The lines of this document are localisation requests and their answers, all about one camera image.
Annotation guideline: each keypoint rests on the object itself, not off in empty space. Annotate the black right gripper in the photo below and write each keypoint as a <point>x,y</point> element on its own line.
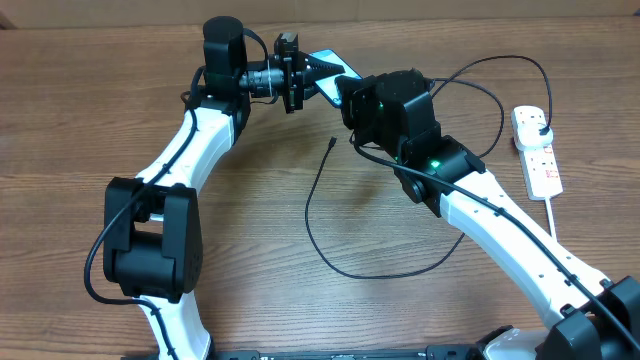
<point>354,103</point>

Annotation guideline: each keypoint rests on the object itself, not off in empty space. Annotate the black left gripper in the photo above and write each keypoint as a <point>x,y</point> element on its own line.
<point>293,69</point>

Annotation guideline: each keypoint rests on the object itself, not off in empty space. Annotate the blue Galaxy smartphone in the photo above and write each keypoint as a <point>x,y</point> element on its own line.
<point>327,86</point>

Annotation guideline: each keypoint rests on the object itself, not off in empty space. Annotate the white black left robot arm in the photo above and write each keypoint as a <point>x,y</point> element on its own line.
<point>150,251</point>

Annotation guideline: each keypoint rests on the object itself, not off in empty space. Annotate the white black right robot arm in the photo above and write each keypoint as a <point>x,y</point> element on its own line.
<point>585,314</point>

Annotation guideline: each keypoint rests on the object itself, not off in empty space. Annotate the white charger plug adapter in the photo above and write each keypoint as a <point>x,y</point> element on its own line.
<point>532,136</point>

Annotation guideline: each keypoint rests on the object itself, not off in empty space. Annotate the white power strip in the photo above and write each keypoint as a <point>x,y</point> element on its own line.
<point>540,169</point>

